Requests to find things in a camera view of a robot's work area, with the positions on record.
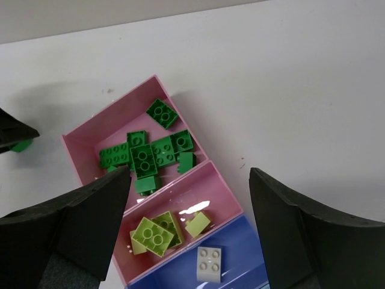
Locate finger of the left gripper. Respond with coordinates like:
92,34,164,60
1,109,40,154

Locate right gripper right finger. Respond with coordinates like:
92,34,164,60
249,168,384,288

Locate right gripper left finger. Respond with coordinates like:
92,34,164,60
1,166,131,288

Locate beige lego brick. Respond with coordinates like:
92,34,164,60
196,246,222,283

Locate light green small lego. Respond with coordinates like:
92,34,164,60
185,211,211,238

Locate dark green double lego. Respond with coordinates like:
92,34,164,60
146,99,178,129

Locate dark green square lego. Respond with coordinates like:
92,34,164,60
10,139,33,153

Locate light green long lego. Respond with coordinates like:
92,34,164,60
132,217,174,257

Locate light green square lego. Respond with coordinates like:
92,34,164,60
151,211,184,249

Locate pink and blue sorting tray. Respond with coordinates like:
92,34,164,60
63,76,269,288

